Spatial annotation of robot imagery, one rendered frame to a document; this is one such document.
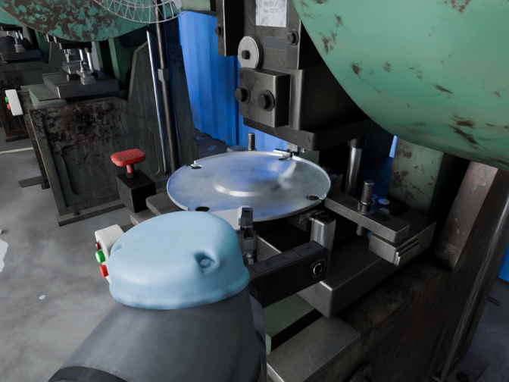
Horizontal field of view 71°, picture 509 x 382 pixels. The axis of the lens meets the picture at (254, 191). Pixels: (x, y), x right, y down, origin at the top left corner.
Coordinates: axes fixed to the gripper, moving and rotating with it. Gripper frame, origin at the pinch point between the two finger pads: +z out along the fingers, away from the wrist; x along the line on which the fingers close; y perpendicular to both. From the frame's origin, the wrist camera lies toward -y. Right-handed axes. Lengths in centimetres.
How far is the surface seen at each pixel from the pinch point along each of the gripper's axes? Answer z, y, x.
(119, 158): 29.6, 29.6, 1.9
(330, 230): -2.6, -11.7, 1.0
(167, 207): 4.3, 13.3, 0.9
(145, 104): 157, 60, 17
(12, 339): 48, 86, 77
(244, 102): 14.7, 0.9, -13.6
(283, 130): 13.1, -5.8, -9.2
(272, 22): 13.5, -3.6, -26.0
